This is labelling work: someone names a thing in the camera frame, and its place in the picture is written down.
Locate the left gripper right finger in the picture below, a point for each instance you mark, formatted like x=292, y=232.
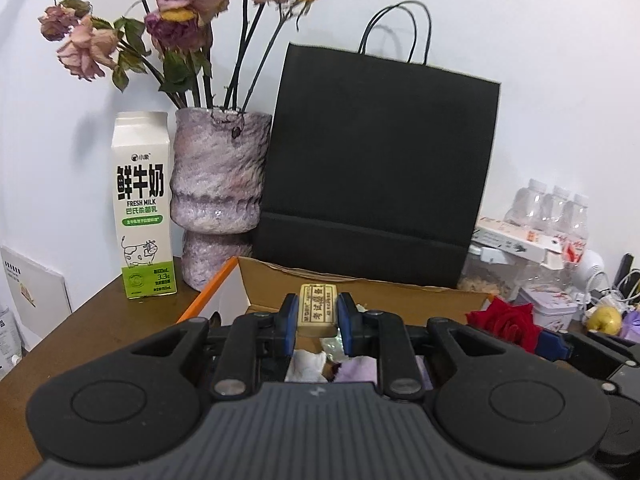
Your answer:
x=384, y=337

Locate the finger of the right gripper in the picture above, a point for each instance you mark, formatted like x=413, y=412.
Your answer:
x=551, y=346

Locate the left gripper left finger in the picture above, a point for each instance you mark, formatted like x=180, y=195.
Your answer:
x=256, y=348

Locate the red artificial rose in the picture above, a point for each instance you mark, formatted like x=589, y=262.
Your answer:
x=514, y=324

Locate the fluffy lavender socks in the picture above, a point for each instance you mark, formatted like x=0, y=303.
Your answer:
x=365, y=369

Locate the yellow mahjong tile eraser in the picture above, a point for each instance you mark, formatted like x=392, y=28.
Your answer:
x=316, y=311

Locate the lavender tin box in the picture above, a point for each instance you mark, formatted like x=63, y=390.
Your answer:
x=553, y=309

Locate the purple tissue pack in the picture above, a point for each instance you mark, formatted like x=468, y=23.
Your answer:
x=631, y=326

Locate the green apple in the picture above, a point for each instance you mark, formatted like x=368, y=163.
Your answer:
x=604, y=319

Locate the white oval mouse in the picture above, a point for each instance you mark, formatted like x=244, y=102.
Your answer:
x=306, y=366

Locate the orange cardboard box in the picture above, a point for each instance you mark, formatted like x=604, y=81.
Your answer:
x=247, y=285

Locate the iridescent shell hair clip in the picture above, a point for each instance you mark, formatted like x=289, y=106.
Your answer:
x=333, y=346

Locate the white flat box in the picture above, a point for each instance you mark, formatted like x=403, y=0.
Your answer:
x=528, y=244

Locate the right water bottle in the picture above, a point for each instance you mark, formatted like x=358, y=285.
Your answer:
x=574, y=227

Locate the water bottle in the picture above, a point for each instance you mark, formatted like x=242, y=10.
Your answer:
x=551, y=208
x=574, y=227
x=526, y=204

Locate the middle water bottle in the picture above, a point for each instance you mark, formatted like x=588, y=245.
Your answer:
x=551, y=208

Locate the left water bottle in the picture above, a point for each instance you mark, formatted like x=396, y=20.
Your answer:
x=526, y=204

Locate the black paper bag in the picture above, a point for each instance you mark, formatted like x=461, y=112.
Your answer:
x=376, y=168

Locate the purple textured vase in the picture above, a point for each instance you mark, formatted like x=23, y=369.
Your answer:
x=216, y=186

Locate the fresh milk carton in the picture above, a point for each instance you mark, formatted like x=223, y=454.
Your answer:
x=141, y=169

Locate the white card booklet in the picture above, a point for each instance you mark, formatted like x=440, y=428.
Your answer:
x=37, y=297

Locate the dried rose bouquet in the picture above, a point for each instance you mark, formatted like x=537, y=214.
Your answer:
x=173, y=43

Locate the white round camera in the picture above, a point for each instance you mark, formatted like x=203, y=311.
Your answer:
x=588, y=266

